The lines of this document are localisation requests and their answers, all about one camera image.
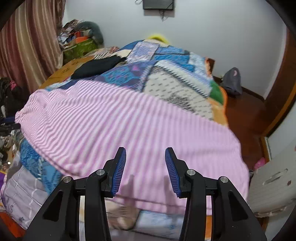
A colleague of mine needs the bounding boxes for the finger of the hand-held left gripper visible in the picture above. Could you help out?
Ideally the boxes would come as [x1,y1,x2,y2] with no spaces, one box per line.
[0,118,21,130]

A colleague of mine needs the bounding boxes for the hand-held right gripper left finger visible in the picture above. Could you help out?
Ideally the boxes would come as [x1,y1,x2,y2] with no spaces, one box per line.
[26,147,127,241]

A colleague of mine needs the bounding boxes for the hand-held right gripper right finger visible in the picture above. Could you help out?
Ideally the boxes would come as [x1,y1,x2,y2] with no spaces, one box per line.
[165,147,267,241]

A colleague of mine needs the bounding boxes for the pink striped pants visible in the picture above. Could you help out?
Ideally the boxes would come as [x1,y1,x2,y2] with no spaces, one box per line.
[15,79,250,216]

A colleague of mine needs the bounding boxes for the dark clothes pile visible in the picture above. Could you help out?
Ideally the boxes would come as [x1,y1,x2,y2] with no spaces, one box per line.
[0,77,28,112]

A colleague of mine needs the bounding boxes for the beige cloth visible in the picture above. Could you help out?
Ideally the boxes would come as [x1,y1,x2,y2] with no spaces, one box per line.
[107,202,140,230]

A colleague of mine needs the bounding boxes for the lilac printed bed sheet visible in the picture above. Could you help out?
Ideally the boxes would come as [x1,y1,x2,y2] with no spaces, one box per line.
[0,160,53,230]

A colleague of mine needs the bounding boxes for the orange fleece blanket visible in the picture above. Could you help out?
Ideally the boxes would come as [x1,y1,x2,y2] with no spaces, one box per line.
[205,58,229,127]

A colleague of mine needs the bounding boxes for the brown striped curtain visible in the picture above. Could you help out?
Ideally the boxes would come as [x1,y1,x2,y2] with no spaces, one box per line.
[0,0,66,93]

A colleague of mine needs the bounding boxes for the pink item on floor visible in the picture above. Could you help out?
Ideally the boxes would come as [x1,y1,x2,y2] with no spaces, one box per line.
[253,158,266,171]

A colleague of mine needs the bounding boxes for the white plastic stool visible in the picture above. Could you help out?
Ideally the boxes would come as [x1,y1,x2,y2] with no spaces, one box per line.
[247,144,296,218]

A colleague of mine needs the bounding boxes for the blue patchwork blanket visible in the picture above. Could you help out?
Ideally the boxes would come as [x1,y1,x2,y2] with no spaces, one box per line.
[20,39,229,195]

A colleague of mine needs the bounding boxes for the green storage bag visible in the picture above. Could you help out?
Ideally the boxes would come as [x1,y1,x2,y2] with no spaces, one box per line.
[63,38,99,64]

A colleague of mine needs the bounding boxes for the black folded garment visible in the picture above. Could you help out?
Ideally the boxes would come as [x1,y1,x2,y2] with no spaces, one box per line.
[72,56,126,79]

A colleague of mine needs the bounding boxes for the grey plastic bag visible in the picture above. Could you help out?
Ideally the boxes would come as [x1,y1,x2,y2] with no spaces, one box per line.
[221,67,243,96]

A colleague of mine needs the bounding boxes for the pile of printed bags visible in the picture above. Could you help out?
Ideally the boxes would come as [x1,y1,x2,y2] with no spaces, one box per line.
[58,20,80,47]

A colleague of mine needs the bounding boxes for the orange striped cloth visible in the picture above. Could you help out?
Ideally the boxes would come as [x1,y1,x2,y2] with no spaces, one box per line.
[88,46,121,61]

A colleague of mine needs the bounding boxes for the brown wooden door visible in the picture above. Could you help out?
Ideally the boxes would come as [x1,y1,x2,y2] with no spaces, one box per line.
[264,28,296,137]

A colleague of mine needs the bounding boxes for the small black wall screen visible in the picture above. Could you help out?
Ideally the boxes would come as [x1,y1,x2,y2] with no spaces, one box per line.
[143,0,174,10]

